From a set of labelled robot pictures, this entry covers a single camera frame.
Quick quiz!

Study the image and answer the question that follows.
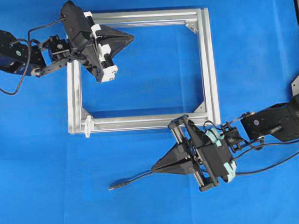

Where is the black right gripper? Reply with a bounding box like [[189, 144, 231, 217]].
[[152, 116, 237, 192]]

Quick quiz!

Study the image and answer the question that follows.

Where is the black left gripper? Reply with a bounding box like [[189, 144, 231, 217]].
[[60, 0, 134, 83]]

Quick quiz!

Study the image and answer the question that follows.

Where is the black wire with plug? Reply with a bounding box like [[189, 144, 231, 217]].
[[105, 133, 299, 192]]

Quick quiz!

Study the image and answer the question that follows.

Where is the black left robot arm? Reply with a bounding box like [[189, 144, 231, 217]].
[[0, 1, 134, 83]]

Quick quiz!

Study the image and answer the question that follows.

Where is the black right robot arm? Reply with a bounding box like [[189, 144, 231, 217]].
[[151, 94, 299, 191]]

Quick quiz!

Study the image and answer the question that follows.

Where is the aluminium extrusion frame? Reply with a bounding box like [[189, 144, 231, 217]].
[[67, 8, 220, 134]]

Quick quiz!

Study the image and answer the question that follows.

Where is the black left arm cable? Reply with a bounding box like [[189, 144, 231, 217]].
[[0, 17, 70, 97]]

